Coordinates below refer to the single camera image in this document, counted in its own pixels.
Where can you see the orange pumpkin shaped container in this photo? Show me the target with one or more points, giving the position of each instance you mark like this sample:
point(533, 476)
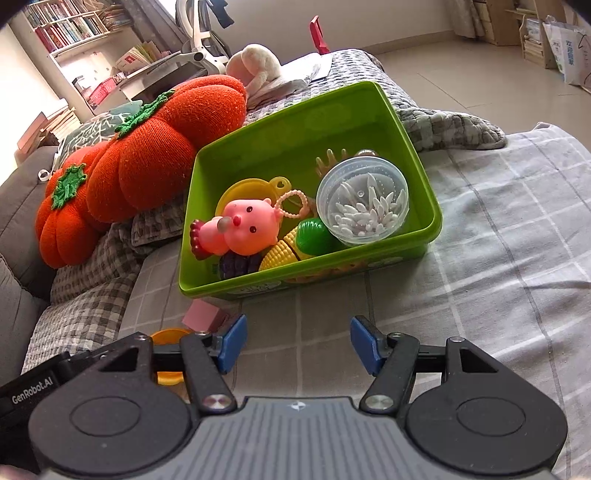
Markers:
point(167, 361)

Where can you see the white plush toy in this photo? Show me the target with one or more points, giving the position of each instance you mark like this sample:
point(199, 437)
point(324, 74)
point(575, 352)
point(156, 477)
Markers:
point(260, 71)

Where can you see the green plastic storage bin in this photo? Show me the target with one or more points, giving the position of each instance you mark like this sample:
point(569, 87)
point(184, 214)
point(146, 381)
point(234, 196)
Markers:
point(286, 144)

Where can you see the white paper bag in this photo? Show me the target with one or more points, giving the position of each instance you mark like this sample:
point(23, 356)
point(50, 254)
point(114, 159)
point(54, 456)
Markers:
point(570, 45)

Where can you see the green toy vegetable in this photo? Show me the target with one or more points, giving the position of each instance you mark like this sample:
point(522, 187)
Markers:
point(314, 238)

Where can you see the small orange pumpkin plush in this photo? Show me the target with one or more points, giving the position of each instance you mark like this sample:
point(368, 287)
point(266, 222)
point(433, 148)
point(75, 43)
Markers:
point(66, 232)

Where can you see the yellow plastic lid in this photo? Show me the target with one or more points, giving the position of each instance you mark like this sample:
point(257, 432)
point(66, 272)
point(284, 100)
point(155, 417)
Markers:
point(253, 188)

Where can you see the purple toy grapes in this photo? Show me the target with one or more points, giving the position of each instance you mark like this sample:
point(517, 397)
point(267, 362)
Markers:
point(232, 265)

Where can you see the grey checked quilted blanket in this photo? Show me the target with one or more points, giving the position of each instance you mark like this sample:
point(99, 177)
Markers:
point(130, 283)

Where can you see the pink rubber pig toy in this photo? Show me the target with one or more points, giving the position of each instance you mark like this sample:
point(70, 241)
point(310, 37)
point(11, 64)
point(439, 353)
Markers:
point(245, 227)

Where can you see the grey grid bed sheet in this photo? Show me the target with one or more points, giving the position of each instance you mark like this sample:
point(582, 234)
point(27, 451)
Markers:
point(510, 271)

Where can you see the large orange pumpkin plush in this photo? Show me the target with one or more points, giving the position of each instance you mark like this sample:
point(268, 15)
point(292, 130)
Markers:
point(149, 161)

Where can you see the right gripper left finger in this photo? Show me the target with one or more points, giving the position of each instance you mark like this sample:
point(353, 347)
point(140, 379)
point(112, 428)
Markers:
point(207, 357)

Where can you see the clear cotton swab jar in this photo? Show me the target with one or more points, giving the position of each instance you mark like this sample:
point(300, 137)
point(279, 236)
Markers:
point(363, 199)

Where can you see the yellow toy corn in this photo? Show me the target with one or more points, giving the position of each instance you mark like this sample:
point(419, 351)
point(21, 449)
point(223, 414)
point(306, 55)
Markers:
point(283, 253)

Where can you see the white desk chair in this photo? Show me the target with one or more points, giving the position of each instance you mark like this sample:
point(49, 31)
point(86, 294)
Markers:
point(185, 35)

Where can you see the pink bead loop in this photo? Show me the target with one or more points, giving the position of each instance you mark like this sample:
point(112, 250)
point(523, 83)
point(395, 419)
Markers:
point(293, 204)

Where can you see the beige rubber hand toy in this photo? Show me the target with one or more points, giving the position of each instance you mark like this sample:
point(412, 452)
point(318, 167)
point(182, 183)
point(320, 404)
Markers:
point(325, 164)

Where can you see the wooden bookshelf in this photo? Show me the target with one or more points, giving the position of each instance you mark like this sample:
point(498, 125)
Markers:
point(75, 46)

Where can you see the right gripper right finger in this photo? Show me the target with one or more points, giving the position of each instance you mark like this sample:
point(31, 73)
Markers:
point(390, 359)

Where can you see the pink rectangular box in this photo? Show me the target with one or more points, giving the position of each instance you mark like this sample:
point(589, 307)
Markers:
point(204, 317)

